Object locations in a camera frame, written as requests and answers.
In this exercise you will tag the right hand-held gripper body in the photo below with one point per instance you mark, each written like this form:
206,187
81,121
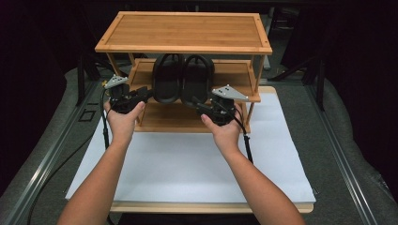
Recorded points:
223,109

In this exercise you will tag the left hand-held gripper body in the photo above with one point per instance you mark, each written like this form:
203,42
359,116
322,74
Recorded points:
123,101

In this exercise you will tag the black slipper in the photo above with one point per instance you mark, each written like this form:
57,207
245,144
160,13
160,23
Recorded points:
167,79
197,81

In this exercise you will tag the wooden three-tier shoe rack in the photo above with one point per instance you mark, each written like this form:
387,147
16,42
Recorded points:
184,33

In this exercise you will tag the person's left hand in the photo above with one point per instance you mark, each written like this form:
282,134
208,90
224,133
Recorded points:
123,125

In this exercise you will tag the person's right hand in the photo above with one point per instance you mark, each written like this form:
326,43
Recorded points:
226,136

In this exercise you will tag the small yellow floor item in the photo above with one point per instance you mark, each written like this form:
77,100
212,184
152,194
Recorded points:
103,83

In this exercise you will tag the black stand leg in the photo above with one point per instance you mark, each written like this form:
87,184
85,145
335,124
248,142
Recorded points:
320,87
80,81

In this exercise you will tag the white table sheet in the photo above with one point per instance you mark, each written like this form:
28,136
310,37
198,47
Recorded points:
187,168

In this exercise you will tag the person's dark clothing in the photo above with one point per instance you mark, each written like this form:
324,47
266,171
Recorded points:
187,219

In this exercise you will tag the grey metal floor rail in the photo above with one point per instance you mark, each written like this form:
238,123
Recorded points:
341,156
47,159

